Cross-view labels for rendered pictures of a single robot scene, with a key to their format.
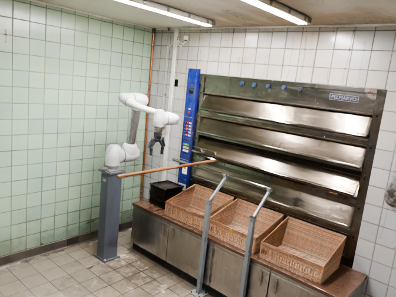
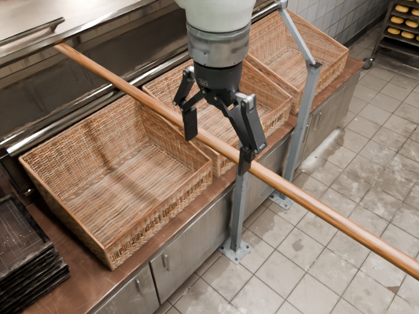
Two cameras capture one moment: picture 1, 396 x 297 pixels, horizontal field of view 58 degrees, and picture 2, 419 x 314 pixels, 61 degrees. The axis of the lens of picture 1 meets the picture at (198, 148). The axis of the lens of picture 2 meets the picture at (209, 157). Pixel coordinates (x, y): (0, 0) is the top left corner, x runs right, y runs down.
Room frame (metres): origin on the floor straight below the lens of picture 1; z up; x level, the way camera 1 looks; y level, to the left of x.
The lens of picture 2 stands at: (3.29, 0.87, 1.80)
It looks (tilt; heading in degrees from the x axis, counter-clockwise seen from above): 46 degrees down; 272
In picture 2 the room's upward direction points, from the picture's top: straight up
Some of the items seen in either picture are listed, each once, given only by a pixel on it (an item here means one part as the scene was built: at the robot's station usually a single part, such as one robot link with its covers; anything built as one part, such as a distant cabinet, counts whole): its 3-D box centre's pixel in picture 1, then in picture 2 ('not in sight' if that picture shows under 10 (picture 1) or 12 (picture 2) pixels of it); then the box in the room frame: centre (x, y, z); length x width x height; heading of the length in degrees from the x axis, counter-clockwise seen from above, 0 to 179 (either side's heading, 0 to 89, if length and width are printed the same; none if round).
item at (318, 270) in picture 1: (302, 247); (288, 56); (2.90, -0.98, 0.72); 0.56 x 0.49 x 0.28; 51
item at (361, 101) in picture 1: (277, 91); not in sight; (3.53, -0.70, 1.99); 1.80 x 0.08 x 0.21; 50
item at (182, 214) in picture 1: (198, 205); (123, 171); (3.67, -0.08, 0.72); 0.56 x 0.49 x 0.28; 51
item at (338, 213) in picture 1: (261, 188); (174, 29); (3.51, -0.68, 1.02); 1.79 x 0.11 x 0.19; 50
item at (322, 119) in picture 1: (272, 112); not in sight; (3.51, -0.68, 1.80); 1.79 x 0.11 x 0.19; 50
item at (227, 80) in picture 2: (157, 137); (217, 80); (3.30, 0.38, 1.47); 0.08 x 0.07 x 0.09; 140
